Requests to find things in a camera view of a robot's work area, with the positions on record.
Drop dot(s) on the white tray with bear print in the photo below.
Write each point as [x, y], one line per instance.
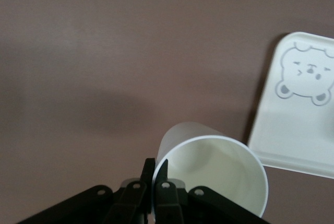
[281, 140]

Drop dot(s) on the brown table cover mat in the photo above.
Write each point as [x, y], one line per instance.
[104, 64]

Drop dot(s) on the white plastic cup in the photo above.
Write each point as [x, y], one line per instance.
[214, 171]

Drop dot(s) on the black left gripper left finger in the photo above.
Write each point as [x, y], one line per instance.
[130, 203]

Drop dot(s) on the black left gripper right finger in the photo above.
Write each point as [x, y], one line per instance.
[167, 203]

